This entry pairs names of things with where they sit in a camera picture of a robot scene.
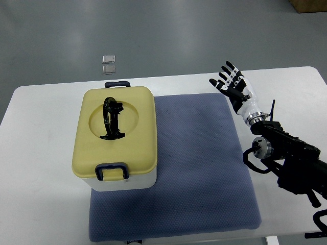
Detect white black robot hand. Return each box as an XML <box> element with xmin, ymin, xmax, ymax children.
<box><xmin>209</xmin><ymin>61</ymin><xmax>268</xmax><ymax>127</ymax></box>

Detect yellow box lid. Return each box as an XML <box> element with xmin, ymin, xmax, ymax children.
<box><xmin>72</xmin><ymin>86</ymin><xmax>157</xmax><ymax>181</ymax></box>

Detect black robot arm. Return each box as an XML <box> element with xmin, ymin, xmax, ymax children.
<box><xmin>243</xmin><ymin>112</ymin><xmax>326</xmax><ymax>208</ymax></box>

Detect brown cardboard box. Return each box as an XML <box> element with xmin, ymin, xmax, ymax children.
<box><xmin>289</xmin><ymin>0</ymin><xmax>326</xmax><ymax>13</ymax></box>

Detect white storage box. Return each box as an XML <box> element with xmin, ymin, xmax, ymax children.
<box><xmin>82</xmin><ymin>167</ymin><xmax>157</xmax><ymax>191</ymax></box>

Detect blue grey cushion mat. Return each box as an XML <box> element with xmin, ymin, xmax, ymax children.
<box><xmin>89</xmin><ymin>93</ymin><xmax>261</xmax><ymax>242</ymax></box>

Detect lower silver floor plate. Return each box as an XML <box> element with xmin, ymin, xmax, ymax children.
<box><xmin>102</xmin><ymin>65</ymin><xmax>116</xmax><ymax>75</ymax></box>

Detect silver floor plate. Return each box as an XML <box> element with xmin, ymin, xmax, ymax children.
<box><xmin>102</xmin><ymin>55</ymin><xmax>115</xmax><ymax>64</ymax></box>
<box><xmin>102</xmin><ymin>65</ymin><xmax>116</xmax><ymax>75</ymax></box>

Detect upper silver floor plate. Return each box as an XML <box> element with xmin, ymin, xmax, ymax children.
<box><xmin>102</xmin><ymin>55</ymin><xmax>115</xmax><ymax>64</ymax></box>

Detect black table control panel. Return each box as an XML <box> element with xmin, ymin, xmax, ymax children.
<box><xmin>304</xmin><ymin>232</ymin><xmax>327</xmax><ymax>239</ymax></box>

